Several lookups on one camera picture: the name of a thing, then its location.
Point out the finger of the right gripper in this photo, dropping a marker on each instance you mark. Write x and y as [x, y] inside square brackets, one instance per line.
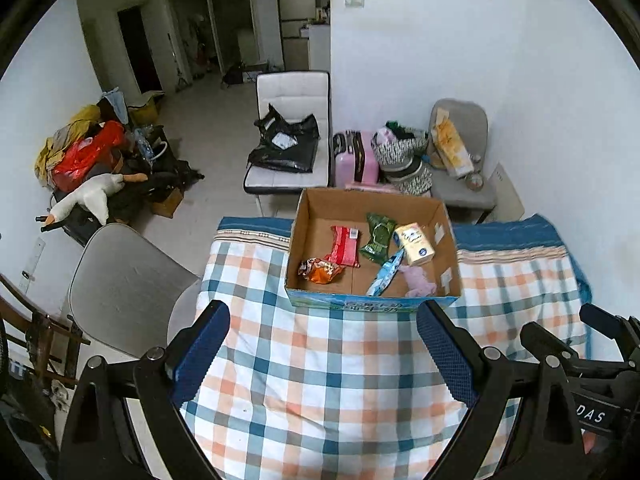
[545, 346]
[609, 325]

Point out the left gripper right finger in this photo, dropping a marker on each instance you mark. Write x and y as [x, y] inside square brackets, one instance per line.
[545, 441]

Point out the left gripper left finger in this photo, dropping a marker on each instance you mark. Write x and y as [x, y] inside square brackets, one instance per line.
[100, 441]

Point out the purple fluffy cloth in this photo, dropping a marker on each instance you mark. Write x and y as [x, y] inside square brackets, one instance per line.
[417, 282]

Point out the blue long snack packet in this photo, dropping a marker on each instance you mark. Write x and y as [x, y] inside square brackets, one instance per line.
[386, 274]

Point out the red snack packet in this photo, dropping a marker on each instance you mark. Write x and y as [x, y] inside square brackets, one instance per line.
[344, 250]

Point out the orange snack bag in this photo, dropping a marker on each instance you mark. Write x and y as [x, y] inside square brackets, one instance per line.
[319, 271]

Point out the person's right hand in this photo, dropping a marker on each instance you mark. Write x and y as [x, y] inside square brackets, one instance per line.
[590, 442]

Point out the wooden chair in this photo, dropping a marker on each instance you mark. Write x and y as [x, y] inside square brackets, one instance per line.
[39, 331]

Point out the flat cardboard sheet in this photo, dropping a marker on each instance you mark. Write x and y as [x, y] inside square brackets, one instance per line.
[508, 204]

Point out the grey chair left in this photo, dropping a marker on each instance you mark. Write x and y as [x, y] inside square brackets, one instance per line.
[125, 291]

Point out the grey chair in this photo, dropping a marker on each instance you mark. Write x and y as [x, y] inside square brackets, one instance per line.
[459, 132]
[125, 291]

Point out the yellow tissue pack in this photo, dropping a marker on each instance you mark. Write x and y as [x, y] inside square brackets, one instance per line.
[414, 242]

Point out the grey chair right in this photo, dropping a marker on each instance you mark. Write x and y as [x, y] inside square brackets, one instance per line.
[459, 132]

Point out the small round ball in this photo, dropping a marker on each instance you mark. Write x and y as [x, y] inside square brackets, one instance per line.
[474, 182]

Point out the green snack packet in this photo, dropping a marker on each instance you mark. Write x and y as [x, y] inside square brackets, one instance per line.
[381, 230]

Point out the plaid checkered tablecloth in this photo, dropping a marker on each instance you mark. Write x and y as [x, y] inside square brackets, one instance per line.
[312, 393]

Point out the open cardboard box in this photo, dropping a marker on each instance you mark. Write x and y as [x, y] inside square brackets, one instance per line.
[321, 208]

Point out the yellow box on chair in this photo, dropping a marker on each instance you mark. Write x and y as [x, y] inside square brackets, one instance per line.
[450, 146]

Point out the small cardboard box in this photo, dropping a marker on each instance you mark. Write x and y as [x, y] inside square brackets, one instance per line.
[167, 207]

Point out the white goose plush toy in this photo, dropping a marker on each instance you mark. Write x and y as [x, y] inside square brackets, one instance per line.
[92, 195]

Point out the zebra patterned bag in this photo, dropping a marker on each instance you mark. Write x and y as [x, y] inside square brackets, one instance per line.
[400, 153]

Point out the floral tissue package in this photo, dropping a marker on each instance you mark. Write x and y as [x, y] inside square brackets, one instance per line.
[377, 187]

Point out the pink suitcase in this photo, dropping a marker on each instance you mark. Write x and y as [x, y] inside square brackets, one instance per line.
[353, 158]

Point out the pile of dark clutter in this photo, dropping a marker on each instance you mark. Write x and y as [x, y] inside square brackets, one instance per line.
[148, 152]

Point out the red plastic bag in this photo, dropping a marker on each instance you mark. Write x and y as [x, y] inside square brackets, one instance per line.
[84, 154]

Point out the yellow cloth pile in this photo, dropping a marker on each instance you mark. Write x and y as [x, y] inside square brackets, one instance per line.
[55, 146]

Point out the black plastic bag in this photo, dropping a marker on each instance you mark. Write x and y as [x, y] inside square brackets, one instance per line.
[285, 146]

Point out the white padded chair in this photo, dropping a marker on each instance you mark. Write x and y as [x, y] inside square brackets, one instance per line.
[295, 95]

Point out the white refrigerator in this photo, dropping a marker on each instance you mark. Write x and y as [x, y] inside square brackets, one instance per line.
[318, 38]

